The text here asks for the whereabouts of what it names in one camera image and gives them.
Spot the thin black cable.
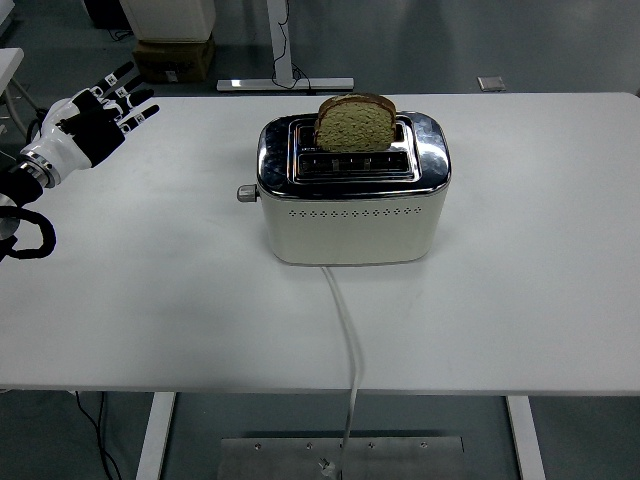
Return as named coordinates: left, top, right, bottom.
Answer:
left=96, top=391, right=107, bottom=480
left=74, top=391, right=124, bottom=480

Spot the white power cable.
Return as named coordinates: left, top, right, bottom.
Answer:
left=318, top=264, right=366, bottom=480

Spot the brown bread slice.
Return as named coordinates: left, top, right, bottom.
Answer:
left=313, top=93, right=398, bottom=154

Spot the brown cardboard box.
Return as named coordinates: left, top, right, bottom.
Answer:
left=132, top=33, right=217, bottom=84

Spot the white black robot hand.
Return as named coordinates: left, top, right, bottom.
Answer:
left=22, top=60, right=161, bottom=177

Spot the black box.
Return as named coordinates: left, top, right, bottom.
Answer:
left=83, top=0, right=132, bottom=30

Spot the black cable on stand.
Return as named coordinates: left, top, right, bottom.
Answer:
left=271, top=0, right=319, bottom=96

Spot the cream chrome toaster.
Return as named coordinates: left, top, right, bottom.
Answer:
left=256, top=110, right=453, bottom=266

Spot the white table leg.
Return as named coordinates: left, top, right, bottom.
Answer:
left=505, top=395, right=547, bottom=480
left=134, top=392, right=177, bottom=480

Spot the white desk stand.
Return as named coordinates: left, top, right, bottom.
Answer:
left=216, top=0, right=355, bottom=93

